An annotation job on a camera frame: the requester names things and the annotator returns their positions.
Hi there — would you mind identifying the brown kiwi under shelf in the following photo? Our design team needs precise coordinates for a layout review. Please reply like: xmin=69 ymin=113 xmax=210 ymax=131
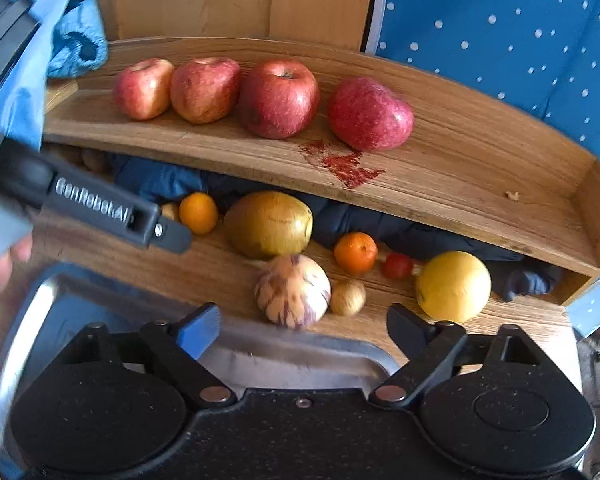
xmin=81 ymin=148 xmax=109 ymax=174

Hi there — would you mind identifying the curved wooden shelf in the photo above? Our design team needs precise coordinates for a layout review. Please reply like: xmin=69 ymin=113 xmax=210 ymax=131
xmin=44 ymin=38 xmax=600 ymax=304

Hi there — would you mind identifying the metal tray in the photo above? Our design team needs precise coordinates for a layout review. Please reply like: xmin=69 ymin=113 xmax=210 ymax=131
xmin=0 ymin=263 xmax=399 ymax=479

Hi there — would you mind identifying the small orange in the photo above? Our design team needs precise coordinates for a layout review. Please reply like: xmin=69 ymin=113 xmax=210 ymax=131
xmin=178 ymin=192 xmax=220 ymax=235
xmin=334 ymin=232 xmax=378 ymax=275

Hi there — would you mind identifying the purple striped pepino melon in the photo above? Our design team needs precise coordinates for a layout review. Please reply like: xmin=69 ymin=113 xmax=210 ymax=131
xmin=253 ymin=254 xmax=332 ymax=330

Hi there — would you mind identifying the leftmost pale red apple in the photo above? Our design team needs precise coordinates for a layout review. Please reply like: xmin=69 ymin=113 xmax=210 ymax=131
xmin=112 ymin=58 xmax=175 ymax=122

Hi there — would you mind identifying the light blue shirt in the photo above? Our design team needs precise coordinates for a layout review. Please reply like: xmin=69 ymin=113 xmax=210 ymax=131
xmin=0 ymin=0 xmax=108 ymax=150

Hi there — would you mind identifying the blue polka dot cloth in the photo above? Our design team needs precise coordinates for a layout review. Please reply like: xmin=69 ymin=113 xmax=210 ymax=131
xmin=366 ymin=0 xmax=600 ymax=160

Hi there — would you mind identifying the person's left hand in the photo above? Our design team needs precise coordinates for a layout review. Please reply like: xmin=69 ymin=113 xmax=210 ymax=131
xmin=0 ymin=234 xmax=33 ymax=293

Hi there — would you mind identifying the small red tomato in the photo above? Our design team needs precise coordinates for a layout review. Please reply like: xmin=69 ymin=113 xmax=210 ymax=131
xmin=381 ymin=252 xmax=414 ymax=281

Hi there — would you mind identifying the large yellow lemon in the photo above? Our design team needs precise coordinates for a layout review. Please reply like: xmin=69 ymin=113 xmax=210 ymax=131
xmin=415 ymin=252 xmax=492 ymax=324

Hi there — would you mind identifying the small brown fruit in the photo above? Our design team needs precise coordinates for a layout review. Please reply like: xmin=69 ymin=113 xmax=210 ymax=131
xmin=161 ymin=203 xmax=180 ymax=222

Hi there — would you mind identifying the small brown potato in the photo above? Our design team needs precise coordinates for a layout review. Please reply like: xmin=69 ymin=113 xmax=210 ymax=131
xmin=329 ymin=280 xmax=366 ymax=316

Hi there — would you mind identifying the dark blue padded jacket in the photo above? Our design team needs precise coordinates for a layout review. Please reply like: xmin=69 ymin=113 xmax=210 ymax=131
xmin=108 ymin=154 xmax=562 ymax=301

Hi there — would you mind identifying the rightmost red apple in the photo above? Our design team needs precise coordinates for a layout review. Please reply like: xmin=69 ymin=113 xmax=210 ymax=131
xmin=327 ymin=77 xmax=415 ymax=152

